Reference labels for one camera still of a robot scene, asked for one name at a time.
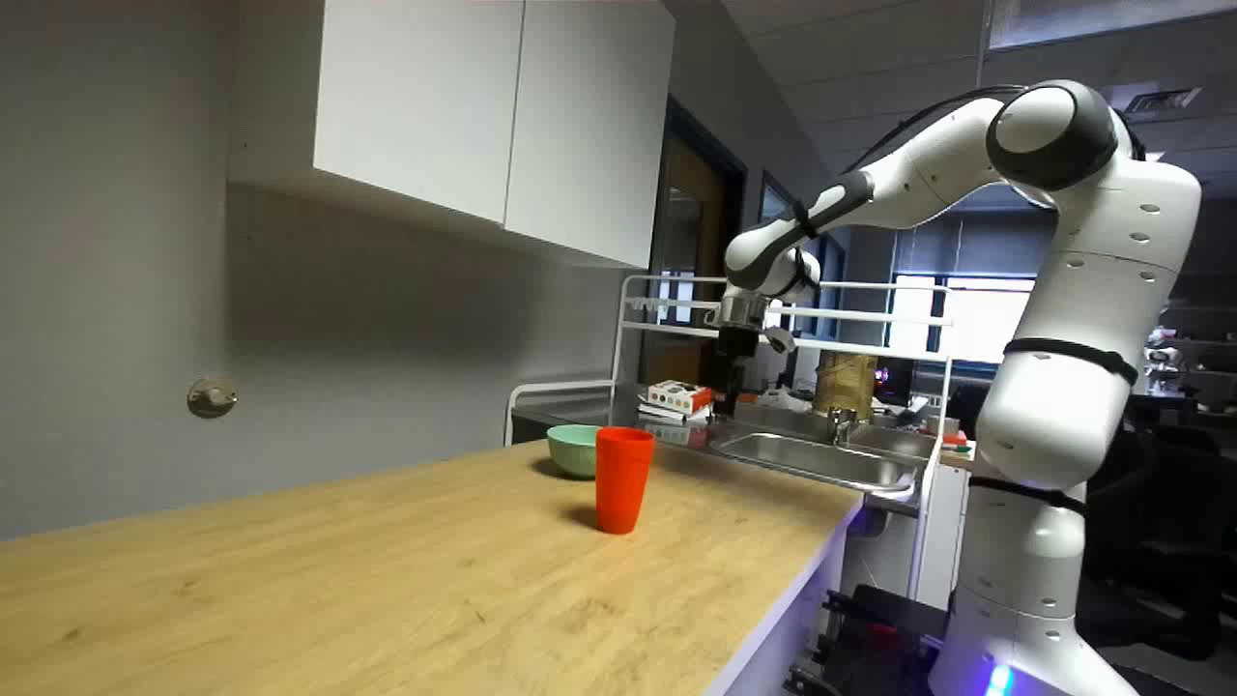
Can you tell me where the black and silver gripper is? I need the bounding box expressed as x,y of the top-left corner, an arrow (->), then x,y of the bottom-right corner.
713,287 -> 779,422

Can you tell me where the red plastic cup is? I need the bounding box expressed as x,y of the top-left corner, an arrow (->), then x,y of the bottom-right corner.
593,422 -> 662,538

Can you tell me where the green bowl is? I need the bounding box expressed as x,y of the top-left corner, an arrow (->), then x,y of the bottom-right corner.
547,422 -> 605,482

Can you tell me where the red and white box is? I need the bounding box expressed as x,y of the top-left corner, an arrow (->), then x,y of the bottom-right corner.
636,373 -> 721,429

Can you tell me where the stainless steel sink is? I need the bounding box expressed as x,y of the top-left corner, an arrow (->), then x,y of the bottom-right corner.
707,429 -> 937,502

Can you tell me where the black equipment under counter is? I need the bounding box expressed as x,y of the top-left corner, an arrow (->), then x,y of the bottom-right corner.
785,581 -> 957,696

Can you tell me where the black office chair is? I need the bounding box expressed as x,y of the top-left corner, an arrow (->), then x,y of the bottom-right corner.
1085,398 -> 1237,665

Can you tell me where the ceiling air vent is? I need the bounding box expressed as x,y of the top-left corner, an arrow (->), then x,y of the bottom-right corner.
1124,79 -> 1205,125

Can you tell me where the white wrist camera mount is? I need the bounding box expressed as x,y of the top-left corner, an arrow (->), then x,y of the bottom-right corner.
757,323 -> 802,395

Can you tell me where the white wire dish rack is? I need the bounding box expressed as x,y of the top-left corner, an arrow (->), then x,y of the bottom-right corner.
609,270 -> 1043,609

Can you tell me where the white wall cabinet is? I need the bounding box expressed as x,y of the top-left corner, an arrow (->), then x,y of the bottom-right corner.
229,0 -> 682,270

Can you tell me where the round grey wall knob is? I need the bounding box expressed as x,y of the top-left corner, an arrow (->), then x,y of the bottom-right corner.
187,369 -> 244,422

